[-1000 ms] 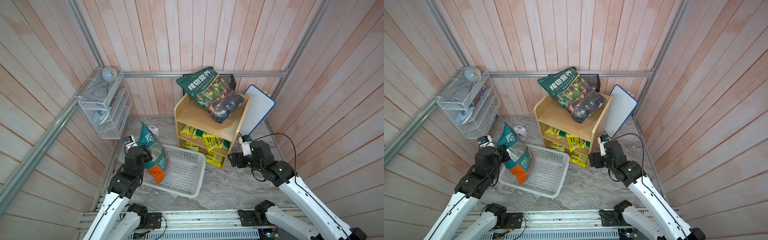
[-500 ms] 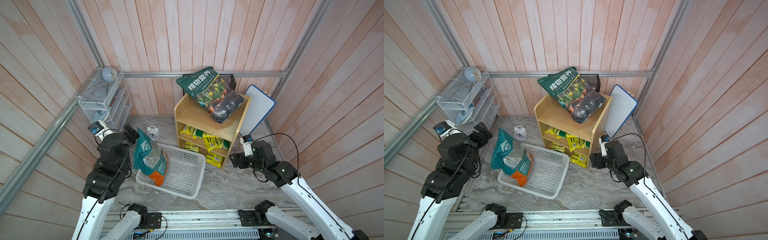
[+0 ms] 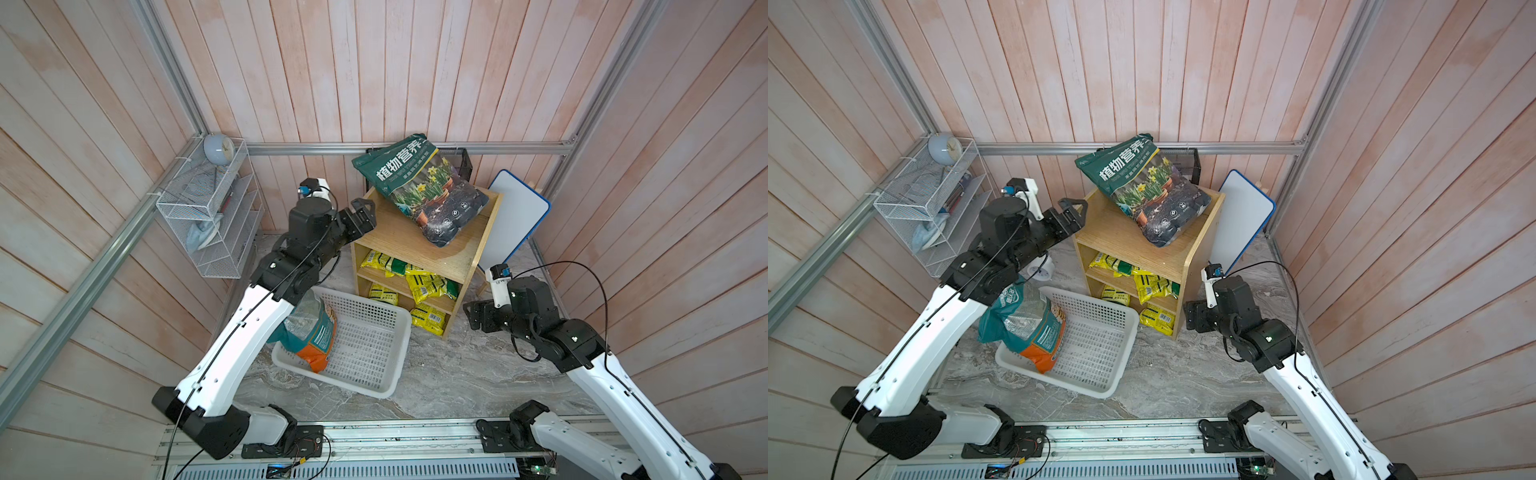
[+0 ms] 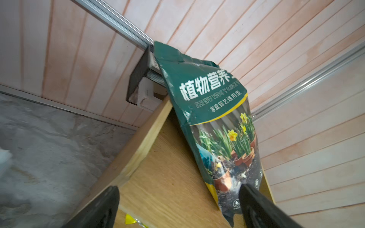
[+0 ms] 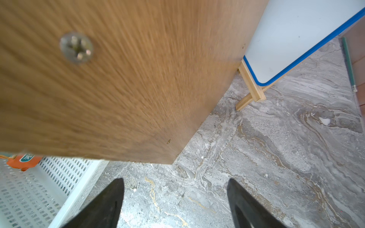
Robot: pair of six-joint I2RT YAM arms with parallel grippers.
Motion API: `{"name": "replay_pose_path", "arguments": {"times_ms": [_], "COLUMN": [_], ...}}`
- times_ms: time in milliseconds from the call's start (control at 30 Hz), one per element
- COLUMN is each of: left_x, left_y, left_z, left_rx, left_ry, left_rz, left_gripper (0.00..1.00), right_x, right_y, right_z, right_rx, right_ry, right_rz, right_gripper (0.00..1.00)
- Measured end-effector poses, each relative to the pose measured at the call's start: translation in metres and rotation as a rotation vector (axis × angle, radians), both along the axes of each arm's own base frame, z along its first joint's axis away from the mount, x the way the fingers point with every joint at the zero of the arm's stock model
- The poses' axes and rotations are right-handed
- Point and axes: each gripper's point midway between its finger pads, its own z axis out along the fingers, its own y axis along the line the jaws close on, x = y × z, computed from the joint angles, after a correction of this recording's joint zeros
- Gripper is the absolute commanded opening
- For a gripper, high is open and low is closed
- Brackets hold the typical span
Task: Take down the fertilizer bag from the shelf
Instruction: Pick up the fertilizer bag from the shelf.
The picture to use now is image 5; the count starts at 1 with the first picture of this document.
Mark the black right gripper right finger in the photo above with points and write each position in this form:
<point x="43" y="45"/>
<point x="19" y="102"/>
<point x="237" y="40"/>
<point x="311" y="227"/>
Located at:
<point x="246" y="211"/>

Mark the blue-framed whiteboard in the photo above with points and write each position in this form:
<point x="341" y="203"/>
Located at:
<point x="290" y="31"/>

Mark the wooden shelf cabinet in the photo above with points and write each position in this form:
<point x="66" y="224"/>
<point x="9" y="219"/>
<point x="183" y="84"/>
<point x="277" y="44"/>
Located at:
<point x="117" y="80"/>

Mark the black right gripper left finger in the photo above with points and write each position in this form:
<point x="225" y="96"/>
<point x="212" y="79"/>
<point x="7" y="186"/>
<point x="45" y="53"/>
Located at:
<point x="104" y="210"/>

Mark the wooden whiteboard easel stand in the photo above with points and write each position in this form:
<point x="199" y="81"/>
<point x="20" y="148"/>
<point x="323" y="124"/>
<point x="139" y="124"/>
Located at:
<point x="256" y="92"/>

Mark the large green soil bag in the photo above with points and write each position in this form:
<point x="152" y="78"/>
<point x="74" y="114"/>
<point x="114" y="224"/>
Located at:
<point x="22" y="162"/>

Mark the white perforated plastic basket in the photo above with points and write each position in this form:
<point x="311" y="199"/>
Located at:
<point x="49" y="194"/>

